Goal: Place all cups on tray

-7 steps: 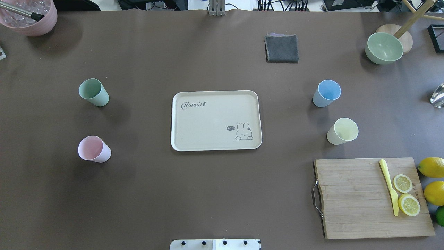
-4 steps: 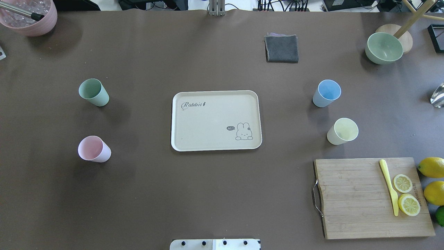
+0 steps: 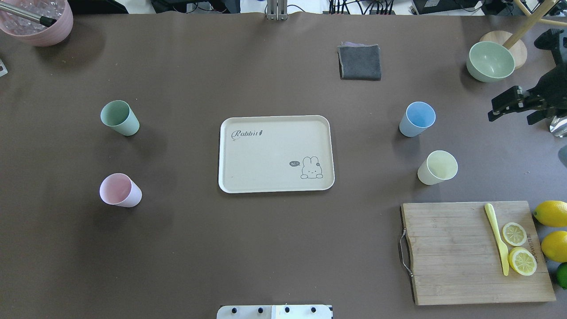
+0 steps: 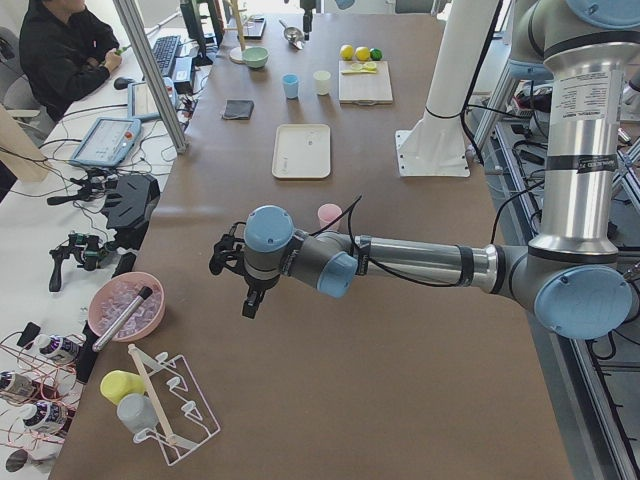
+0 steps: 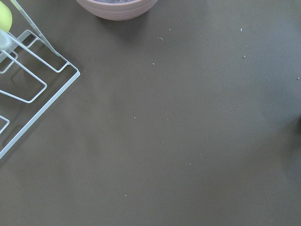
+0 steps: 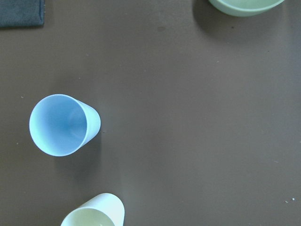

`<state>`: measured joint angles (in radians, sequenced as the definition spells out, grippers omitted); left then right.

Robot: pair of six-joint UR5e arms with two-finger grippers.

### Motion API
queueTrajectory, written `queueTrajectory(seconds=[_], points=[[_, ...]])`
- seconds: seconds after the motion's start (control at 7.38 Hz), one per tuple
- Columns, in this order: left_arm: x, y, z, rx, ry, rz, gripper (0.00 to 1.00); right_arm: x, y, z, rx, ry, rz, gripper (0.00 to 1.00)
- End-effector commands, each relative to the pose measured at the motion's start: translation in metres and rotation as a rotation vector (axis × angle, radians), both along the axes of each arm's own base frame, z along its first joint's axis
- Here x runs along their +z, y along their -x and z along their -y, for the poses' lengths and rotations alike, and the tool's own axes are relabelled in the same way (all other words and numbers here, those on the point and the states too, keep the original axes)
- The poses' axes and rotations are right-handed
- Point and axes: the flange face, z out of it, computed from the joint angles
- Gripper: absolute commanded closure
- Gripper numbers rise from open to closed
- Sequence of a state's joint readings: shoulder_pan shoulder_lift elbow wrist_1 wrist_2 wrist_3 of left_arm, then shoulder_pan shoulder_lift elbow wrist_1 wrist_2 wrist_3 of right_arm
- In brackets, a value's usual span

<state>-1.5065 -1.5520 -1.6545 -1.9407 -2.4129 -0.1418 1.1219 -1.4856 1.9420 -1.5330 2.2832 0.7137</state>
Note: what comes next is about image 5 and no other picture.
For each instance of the pink bowl with ice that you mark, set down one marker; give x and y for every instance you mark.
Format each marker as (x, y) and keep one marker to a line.
(119, 11)

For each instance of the white wire rack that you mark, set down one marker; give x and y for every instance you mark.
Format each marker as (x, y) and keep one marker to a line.
(33, 75)

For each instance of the yellow cup on rack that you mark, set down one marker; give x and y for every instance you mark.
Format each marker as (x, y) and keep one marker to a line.
(6, 18)

